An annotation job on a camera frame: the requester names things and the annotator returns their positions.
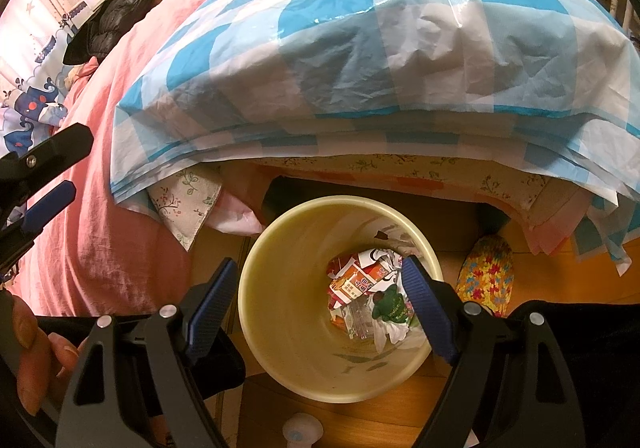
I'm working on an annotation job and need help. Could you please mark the red snack wrapper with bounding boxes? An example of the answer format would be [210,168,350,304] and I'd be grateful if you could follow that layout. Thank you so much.
[327,251,401,314]

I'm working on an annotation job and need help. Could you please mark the floral bed sheet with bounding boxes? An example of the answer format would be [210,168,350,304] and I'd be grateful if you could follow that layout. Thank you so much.
[147,153,556,254]

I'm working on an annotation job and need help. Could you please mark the blue checked plastic tablecloth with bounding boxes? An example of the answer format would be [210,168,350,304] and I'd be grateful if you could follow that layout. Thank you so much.
[111,0,640,279]

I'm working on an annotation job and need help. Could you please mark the green snack wrapper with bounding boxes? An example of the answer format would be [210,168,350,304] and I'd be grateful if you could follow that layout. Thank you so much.
[371,285,414,325]

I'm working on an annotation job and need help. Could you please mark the cream plastic trash bin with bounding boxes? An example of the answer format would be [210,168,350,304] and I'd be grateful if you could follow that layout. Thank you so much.
[238,195,445,404]

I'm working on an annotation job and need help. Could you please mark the white round knob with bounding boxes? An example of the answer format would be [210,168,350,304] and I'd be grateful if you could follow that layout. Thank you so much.
[281,412,323,448]

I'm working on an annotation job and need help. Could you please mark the pink blanket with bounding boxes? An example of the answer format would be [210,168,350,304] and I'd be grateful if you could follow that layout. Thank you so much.
[10,0,301,319]

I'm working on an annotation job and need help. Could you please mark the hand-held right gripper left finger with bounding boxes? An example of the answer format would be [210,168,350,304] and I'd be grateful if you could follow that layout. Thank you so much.
[55,257,239,448]

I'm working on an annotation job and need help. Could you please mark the person's left hand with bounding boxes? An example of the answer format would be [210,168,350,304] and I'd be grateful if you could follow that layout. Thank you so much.
[11,295,81,418]

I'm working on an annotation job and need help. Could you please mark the printed blue curtain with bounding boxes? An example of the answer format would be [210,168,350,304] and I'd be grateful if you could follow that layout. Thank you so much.
[0,0,96,164]

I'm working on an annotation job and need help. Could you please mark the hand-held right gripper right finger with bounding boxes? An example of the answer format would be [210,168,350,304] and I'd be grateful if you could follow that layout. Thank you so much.
[400,255,581,448]

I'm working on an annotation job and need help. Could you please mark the colourful patterned slipper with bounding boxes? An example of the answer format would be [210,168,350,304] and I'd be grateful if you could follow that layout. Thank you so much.
[456,234,515,319]

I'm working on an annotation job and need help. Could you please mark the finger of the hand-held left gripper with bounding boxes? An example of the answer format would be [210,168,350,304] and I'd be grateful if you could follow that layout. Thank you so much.
[0,123,94,194]
[0,181,77,274]

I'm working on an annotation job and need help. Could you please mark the person's black pants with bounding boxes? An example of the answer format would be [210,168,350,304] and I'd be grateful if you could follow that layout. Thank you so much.
[35,301,640,448]

